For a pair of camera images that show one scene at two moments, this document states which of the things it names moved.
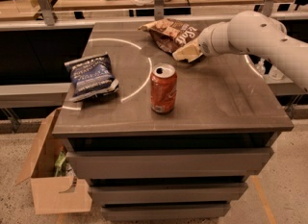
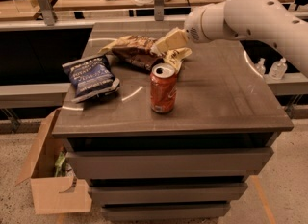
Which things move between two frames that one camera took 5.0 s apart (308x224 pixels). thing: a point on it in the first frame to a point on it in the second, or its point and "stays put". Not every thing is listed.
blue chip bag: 91,77 stays put
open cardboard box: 54,194 stays put
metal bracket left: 44,4 stays put
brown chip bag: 171,35 to 134,51
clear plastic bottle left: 260,67 stays put
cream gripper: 208,43 to 193,28
